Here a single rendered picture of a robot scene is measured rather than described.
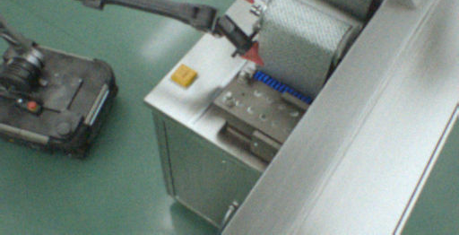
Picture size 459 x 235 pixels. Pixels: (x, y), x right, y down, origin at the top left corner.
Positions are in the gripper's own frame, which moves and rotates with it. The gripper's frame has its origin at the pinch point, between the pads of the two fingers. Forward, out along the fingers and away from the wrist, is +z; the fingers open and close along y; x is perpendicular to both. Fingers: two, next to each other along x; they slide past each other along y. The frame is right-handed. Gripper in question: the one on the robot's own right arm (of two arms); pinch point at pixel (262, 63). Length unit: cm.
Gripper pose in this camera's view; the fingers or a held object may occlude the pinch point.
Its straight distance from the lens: 161.5
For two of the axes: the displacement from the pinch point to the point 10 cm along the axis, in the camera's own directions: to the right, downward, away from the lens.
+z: 7.0, 6.9, 1.8
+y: -5.6, 6.9, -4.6
